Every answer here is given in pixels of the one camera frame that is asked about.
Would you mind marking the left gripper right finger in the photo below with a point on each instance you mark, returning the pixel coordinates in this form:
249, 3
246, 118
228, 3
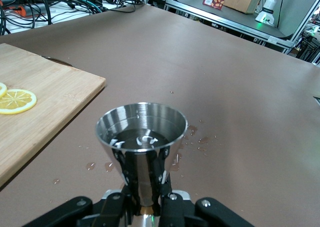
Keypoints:
207, 212

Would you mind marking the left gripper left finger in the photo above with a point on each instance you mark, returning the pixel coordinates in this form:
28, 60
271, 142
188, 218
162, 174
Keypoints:
82, 212

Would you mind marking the steel measuring jigger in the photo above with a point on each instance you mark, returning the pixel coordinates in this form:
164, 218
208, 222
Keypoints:
142, 127

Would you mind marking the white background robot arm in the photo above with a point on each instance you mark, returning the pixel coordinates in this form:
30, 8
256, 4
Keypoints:
270, 4

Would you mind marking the brown table cover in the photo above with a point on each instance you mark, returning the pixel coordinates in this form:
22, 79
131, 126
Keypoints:
212, 99

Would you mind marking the bamboo cutting board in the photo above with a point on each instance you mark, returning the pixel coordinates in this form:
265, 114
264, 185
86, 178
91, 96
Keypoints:
50, 92

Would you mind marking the lemon slice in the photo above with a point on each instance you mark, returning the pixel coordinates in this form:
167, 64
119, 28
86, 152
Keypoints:
17, 101
2, 90

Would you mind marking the black topped background table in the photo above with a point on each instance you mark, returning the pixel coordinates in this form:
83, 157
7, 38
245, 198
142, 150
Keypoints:
225, 14

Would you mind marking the red snack box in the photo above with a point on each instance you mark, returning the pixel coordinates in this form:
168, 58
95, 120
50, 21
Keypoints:
213, 2

